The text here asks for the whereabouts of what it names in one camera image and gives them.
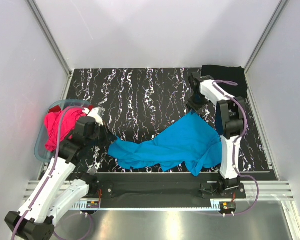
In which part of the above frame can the folded black t shirt stack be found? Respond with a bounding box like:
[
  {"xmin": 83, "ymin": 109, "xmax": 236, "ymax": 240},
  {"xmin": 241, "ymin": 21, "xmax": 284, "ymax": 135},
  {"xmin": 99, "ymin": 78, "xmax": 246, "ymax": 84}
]
[{"xmin": 201, "ymin": 65, "xmax": 248, "ymax": 99}]

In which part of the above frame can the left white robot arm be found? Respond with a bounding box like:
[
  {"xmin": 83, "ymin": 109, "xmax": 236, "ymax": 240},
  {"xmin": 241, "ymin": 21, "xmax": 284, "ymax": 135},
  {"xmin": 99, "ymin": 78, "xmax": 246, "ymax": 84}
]
[{"xmin": 4, "ymin": 115, "xmax": 116, "ymax": 240}]

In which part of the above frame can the aluminium rail frame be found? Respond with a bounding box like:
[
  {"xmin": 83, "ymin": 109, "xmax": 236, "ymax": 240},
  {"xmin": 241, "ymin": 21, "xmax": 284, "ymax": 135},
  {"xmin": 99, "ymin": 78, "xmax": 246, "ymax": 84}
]
[{"xmin": 22, "ymin": 179, "xmax": 296, "ymax": 212}]

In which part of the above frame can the blue t shirt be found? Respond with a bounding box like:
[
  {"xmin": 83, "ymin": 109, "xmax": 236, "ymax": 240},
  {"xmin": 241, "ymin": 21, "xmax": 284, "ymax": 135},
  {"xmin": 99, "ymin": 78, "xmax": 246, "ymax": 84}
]
[{"xmin": 108, "ymin": 113, "xmax": 222, "ymax": 177}]

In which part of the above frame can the dark red t shirt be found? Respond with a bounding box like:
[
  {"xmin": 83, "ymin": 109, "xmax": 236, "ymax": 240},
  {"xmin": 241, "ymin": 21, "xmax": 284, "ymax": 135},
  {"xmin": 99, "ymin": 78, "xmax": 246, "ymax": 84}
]
[{"xmin": 48, "ymin": 105, "xmax": 94, "ymax": 115}]

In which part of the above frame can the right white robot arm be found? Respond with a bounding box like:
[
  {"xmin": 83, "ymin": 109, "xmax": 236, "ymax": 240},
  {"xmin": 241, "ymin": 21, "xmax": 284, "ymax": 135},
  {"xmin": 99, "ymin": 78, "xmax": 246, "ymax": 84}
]
[{"xmin": 186, "ymin": 72, "xmax": 248, "ymax": 196}]

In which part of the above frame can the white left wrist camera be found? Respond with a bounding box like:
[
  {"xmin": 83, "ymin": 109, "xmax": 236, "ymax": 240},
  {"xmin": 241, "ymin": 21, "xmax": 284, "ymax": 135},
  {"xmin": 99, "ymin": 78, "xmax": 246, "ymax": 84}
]
[{"xmin": 87, "ymin": 107, "xmax": 105, "ymax": 126}]

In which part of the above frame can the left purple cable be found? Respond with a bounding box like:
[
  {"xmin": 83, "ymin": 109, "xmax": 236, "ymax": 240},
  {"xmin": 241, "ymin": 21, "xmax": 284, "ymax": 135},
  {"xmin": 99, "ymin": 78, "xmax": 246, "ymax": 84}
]
[{"xmin": 10, "ymin": 105, "xmax": 98, "ymax": 240}]

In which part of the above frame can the clear blue plastic basket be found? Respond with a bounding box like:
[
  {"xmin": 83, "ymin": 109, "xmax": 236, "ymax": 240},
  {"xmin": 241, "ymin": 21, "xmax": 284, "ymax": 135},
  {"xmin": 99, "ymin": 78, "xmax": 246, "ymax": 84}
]
[{"xmin": 34, "ymin": 99, "xmax": 91, "ymax": 163}]

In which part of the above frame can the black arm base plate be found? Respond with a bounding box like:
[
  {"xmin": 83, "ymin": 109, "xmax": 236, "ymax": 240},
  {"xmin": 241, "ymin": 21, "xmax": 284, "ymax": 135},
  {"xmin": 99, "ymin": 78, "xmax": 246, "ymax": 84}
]
[{"xmin": 69, "ymin": 172, "xmax": 246, "ymax": 199}]

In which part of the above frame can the pink t shirt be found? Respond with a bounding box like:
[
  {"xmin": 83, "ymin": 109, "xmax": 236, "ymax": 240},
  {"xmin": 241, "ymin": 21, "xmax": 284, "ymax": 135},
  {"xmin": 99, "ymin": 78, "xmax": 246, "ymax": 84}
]
[{"xmin": 43, "ymin": 107, "xmax": 86, "ymax": 152}]

